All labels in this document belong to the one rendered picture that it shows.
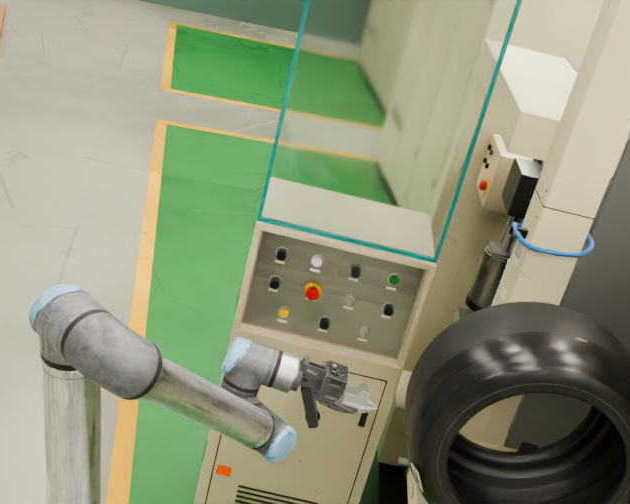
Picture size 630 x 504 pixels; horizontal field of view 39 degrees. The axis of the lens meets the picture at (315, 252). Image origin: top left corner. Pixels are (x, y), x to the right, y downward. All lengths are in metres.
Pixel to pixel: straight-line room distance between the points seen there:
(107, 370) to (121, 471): 1.97
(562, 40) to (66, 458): 4.22
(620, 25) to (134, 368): 1.27
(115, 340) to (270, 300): 1.22
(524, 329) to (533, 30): 3.50
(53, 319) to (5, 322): 2.65
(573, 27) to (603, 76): 3.34
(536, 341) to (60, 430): 1.02
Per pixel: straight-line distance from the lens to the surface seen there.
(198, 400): 1.78
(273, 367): 2.07
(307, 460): 3.05
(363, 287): 2.74
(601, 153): 2.20
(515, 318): 2.11
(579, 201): 2.23
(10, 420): 3.76
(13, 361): 4.08
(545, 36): 5.43
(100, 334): 1.62
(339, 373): 2.11
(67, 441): 1.84
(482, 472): 2.48
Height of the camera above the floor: 2.36
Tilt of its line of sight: 26 degrees down
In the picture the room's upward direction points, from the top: 14 degrees clockwise
